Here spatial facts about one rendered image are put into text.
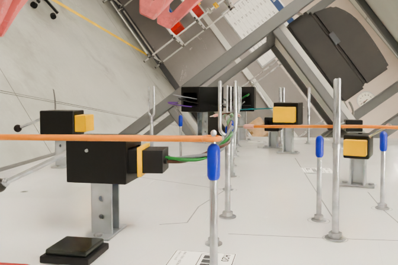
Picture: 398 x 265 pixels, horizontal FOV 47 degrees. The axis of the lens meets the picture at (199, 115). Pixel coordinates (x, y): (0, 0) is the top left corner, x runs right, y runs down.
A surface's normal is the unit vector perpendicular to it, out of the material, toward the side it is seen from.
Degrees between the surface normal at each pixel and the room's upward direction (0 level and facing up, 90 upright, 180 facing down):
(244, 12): 90
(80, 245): 54
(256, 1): 90
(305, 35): 90
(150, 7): 101
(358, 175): 105
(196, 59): 90
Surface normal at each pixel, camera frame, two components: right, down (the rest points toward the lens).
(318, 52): -0.13, 0.07
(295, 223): 0.00, -1.00
